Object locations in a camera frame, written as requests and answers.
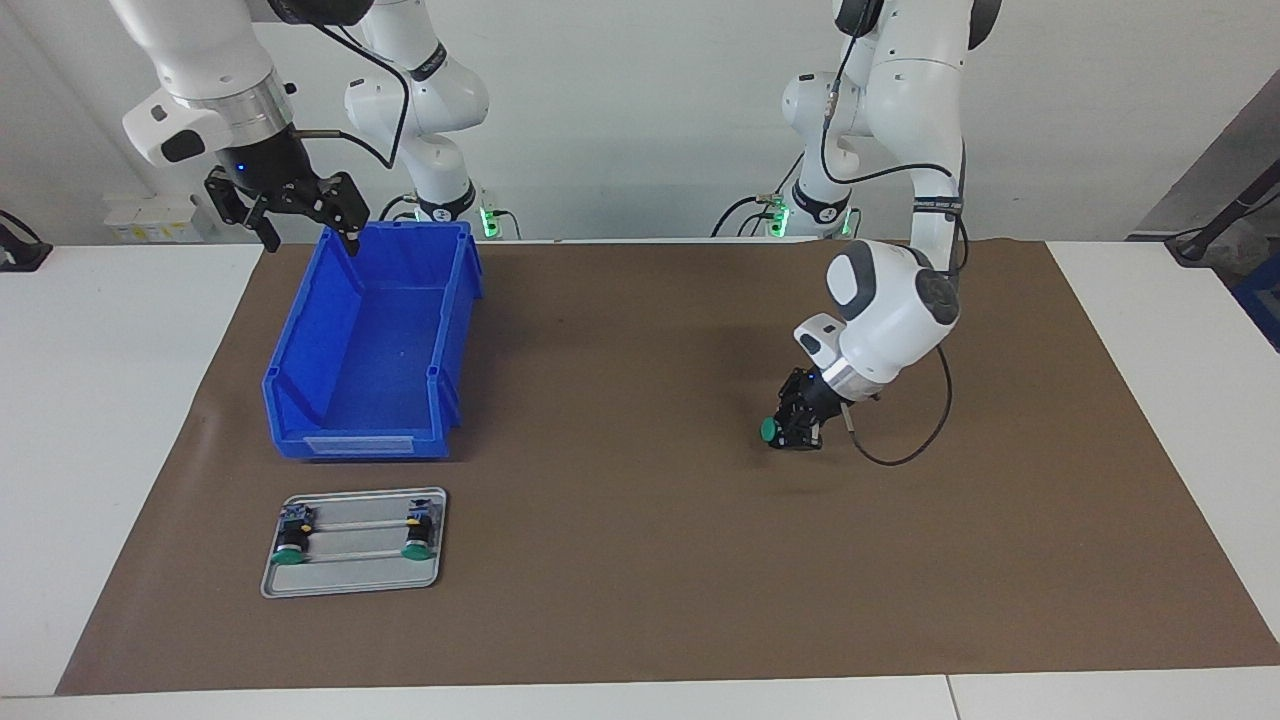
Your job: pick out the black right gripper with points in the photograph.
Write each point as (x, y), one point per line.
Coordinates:
(268, 170)

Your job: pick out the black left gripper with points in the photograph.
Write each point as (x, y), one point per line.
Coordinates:
(815, 392)

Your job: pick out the green push button switch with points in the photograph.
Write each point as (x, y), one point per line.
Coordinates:
(292, 540)
(767, 430)
(420, 535)

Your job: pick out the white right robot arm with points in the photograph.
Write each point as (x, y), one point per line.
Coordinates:
(200, 50)

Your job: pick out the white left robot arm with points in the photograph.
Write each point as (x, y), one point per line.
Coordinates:
(890, 310)

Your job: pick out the white socket box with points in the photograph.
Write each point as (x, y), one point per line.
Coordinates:
(150, 215)

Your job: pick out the blue plastic storage bin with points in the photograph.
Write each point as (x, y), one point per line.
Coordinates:
(370, 340)

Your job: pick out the brown table mat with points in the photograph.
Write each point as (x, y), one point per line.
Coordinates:
(640, 600)

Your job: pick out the black stand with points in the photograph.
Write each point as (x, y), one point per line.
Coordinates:
(1195, 245)
(20, 255)

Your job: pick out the silver metal tray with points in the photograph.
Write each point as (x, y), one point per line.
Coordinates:
(350, 575)

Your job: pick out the blue crate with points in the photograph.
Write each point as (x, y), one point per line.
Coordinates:
(1262, 295)

